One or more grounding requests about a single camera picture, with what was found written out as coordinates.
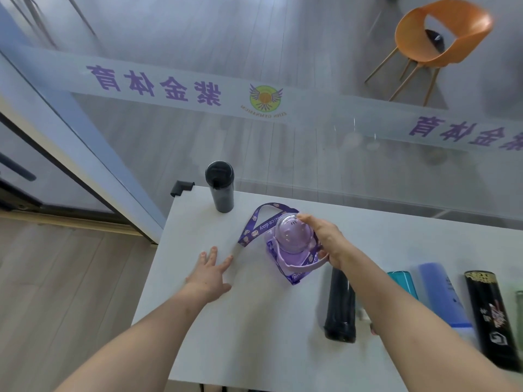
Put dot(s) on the grey glass door frame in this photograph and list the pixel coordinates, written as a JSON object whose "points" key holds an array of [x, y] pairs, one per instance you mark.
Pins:
{"points": [[81, 134]]}

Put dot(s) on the person's right hand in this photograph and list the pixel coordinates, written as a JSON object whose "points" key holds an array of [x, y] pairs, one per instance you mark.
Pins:
{"points": [[331, 240]]}

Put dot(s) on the blue bottle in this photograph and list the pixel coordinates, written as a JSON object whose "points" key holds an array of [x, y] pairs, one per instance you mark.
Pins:
{"points": [[443, 295]]}

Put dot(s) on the teal bottle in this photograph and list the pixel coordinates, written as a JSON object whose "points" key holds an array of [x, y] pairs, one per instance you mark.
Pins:
{"points": [[403, 283]]}

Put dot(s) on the frosted printed glass strip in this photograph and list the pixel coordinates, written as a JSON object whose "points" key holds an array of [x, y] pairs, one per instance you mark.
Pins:
{"points": [[171, 81]]}

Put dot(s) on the orange chair with wooden legs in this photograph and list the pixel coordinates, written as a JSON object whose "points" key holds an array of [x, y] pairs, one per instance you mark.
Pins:
{"points": [[445, 44]]}

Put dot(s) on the person's right forearm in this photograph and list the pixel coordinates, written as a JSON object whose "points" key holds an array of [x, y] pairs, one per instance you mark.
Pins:
{"points": [[408, 322]]}

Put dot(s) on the person's right thumb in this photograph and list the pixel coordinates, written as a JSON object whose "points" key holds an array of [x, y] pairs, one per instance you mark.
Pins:
{"points": [[323, 254]]}

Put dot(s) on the plain black bottle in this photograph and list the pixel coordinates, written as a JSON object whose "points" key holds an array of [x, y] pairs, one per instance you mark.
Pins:
{"points": [[340, 310]]}

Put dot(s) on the person's left forearm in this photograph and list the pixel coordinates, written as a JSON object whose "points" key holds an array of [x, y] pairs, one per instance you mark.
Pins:
{"points": [[139, 342]]}

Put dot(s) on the black thermos flask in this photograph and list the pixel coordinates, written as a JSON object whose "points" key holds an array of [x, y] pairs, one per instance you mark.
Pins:
{"points": [[220, 187]]}

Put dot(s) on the purple water bottle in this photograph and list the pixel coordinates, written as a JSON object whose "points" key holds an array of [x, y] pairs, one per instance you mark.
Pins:
{"points": [[292, 240]]}

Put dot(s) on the black object behind chair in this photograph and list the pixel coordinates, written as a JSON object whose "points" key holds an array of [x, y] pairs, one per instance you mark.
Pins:
{"points": [[434, 39]]}

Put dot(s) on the black bottle with gold print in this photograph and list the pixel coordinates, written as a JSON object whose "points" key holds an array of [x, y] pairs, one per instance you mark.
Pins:
{"points": [[492, 318]]}

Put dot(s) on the black table corner guard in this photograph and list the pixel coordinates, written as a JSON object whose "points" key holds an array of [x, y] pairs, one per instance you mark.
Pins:
{"points": [[181, 187]]}

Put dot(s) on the person's left middle finger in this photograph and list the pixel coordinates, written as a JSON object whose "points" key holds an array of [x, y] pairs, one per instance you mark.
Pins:
{"points": [[213, 255]]}

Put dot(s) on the person's left thumb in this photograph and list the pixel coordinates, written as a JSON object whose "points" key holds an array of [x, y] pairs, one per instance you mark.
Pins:
{"points": [[226, 288]]}

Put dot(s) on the person's left hand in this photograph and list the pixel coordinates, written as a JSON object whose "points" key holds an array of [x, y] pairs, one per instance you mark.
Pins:
{"points": [[206, 279]]}

